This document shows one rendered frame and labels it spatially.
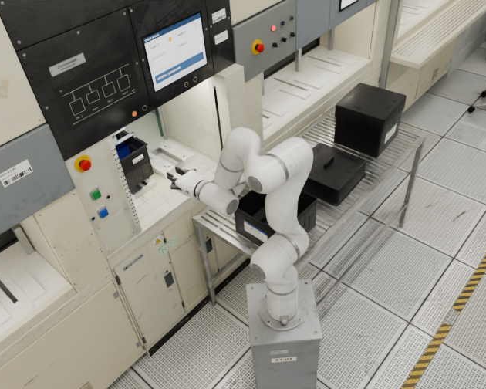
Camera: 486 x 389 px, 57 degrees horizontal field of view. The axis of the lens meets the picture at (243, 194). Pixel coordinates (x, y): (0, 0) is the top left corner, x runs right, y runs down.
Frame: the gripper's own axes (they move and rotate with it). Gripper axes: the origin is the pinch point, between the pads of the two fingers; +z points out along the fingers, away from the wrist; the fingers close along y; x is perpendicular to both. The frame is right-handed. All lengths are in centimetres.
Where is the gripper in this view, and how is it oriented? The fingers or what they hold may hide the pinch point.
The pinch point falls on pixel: (174, 174)
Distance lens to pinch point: 181.7
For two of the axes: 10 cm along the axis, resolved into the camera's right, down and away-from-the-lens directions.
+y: 6.6, -5.4, 5.2
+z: -7.5, -4.1, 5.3
